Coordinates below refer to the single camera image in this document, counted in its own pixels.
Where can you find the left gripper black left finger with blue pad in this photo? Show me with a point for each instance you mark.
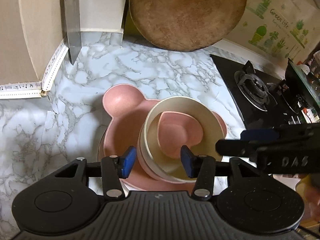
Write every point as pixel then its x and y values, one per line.
pixel 114 168

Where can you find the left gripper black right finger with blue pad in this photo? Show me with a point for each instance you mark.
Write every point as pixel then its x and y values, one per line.
pixel 202 167

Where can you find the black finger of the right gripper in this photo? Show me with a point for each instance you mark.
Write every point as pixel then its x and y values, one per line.
pixel 235 144

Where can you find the small pink heart dish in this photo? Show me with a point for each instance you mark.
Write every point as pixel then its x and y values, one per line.
pixel 176 129

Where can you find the cream round bowl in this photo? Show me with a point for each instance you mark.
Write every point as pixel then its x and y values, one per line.
pixel 152 160

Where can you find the pink bear-shaped plate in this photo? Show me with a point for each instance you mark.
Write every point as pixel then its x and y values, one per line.
pixel 121 102

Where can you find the white floral plate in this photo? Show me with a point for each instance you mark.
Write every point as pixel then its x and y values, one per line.
pixel 100 155

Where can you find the person's hand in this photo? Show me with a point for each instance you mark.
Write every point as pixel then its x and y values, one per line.
pixel 310 195

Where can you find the black gas stove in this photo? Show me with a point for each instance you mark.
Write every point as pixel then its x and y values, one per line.
pixel 262 100

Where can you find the black wok pan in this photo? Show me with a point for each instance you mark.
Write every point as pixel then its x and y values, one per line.
pixel 306 86

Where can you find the round wooden cutting board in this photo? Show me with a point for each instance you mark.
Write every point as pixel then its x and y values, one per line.
pixel 185 25

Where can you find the green plant wall sticker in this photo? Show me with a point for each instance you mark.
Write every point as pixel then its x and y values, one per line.
pixel 274 34

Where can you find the cleaver with wooden handle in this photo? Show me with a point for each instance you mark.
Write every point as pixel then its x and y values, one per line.
pixel 72 22

